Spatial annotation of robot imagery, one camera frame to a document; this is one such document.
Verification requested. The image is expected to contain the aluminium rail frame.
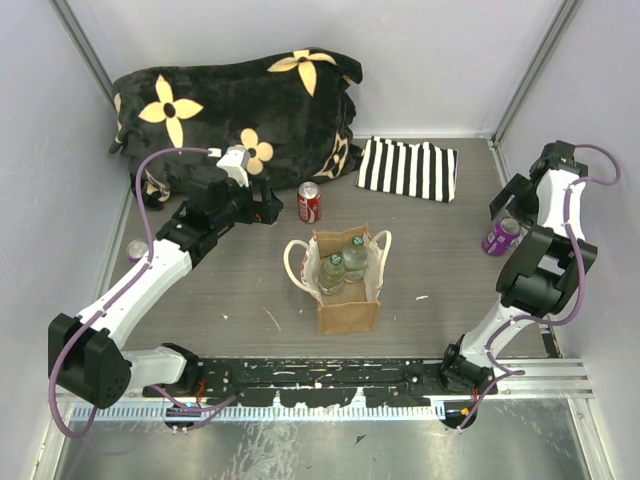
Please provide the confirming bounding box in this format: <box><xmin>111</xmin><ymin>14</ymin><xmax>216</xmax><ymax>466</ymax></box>
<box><xmin>70</xmin><ymin>359</ymin><xmax>591</xmax><ymax>409</ymax></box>

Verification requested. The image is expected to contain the white slotted cable duct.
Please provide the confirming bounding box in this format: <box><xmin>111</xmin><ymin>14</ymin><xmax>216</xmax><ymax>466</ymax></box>
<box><xmin>95</xmin><ymin>401</ymin><xmax>445</xmax><ymax>423</ymax></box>

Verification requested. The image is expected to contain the black floral plush blanket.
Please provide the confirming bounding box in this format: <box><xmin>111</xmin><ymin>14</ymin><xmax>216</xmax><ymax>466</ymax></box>
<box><xmin>109</xmin><ymin>48</ymin><xmax>363</xmax><ymax>209</ymax></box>

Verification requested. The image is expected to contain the red soda can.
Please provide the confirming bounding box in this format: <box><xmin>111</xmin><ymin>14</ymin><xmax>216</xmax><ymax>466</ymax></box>
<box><xmin>297</xmin><ymin>181</ymin><xmax>322</xmax><ymax>223</ymax></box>

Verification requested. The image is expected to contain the glass soda water bottle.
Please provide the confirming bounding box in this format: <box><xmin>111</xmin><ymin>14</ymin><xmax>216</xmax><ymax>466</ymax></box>
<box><xmin>342</xmin><ymin>235</ymin><xmax>368</xmax><ymax>283</ymax></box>

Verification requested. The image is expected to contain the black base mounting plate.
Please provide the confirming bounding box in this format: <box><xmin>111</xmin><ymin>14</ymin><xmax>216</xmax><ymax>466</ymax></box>
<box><xmin>165</xmin><ymin>356</ymin><xmax>494</xmax><ymax>408</ymax></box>

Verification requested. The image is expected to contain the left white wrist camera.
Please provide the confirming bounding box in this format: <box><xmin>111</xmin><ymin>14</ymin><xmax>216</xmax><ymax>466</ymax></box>
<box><xmin>216</xmin><ymin>147</ymin><xmax>250</xmax><ymax>188</ymax></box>

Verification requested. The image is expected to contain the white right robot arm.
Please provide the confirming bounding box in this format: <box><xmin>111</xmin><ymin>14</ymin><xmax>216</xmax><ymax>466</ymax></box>
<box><xmin>438</xmin><ymin>140</ymin><xmax>598</xmax><ymax>394</ymax></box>

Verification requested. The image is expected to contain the purple can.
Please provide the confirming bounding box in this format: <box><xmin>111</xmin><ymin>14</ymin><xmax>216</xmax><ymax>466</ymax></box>
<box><xmin>482</xmin><ymin>216</ymin><xmax>521</xmax><ymax>256</ymax></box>
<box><xmin>126</xmin><ymin>239</ymin><xmax>149</xmax><ymax>264</ymax></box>

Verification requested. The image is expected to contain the black white striped cloth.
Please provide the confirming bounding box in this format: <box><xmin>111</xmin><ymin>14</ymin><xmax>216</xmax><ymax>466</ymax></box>
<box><xmin>356</xmin><ymin>137</ymin><xmax>459</xmax><ymax>203</ymax></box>

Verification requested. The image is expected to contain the burlap canvas tote bag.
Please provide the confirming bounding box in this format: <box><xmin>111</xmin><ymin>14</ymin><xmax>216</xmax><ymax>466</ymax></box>
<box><xmin>283</xmin><ymin>225</ymin><xmax>392</xmax><ymax>335</ymax></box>

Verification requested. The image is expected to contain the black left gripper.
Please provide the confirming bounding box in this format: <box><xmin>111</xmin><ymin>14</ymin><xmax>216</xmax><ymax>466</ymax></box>
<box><xmin>213</xmin><ymin>175</ymin><xmax>284</xmax><ymax>232</ymax></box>

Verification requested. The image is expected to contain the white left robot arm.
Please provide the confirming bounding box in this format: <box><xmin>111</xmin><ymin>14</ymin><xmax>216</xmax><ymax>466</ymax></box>
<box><xmin>48</xmin><ymin>167</ymin><xmax>283</xmax><ymax>409</ymax></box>

